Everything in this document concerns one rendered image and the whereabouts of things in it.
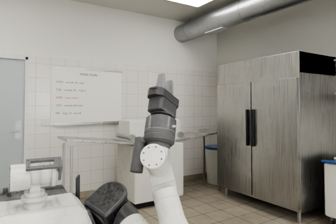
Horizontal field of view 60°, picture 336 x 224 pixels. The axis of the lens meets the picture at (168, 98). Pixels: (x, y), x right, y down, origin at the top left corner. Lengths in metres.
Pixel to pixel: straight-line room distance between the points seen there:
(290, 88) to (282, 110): 0.29
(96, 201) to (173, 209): 0.25
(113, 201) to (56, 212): 0.15
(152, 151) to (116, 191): 0.21
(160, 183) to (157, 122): 0.17
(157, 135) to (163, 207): 0.18
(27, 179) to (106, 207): 0.22
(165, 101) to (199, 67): 4.95
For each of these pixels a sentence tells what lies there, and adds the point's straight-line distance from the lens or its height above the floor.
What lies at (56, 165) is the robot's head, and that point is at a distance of 0.83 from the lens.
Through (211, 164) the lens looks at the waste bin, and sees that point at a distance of 5.40.
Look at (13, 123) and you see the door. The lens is 4.52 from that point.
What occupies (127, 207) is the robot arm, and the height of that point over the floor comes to 1.09.
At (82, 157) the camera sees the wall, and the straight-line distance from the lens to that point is 4.71.
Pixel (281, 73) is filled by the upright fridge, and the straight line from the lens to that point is 3.93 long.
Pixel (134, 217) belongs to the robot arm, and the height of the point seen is 1.07.
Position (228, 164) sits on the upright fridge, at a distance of 4.55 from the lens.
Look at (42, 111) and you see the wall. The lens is 4.52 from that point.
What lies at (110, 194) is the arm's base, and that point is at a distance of 0.91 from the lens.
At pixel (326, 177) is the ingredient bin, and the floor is 0.57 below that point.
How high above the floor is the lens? 1.37
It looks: 2 degrees up
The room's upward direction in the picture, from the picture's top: straight up
